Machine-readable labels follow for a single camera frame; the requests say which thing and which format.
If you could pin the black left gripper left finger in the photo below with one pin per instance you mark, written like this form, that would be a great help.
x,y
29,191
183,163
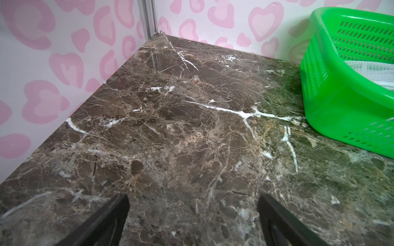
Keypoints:
x,y
104,227

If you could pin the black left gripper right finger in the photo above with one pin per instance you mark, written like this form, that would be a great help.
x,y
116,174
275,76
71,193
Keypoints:
x,y
281,228

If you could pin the white mesh bag in basket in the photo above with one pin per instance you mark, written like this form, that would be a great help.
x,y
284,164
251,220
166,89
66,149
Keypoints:
x,y
379,73

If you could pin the green plastic basket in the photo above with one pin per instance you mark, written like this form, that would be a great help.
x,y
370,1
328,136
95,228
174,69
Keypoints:
x,y
339,102

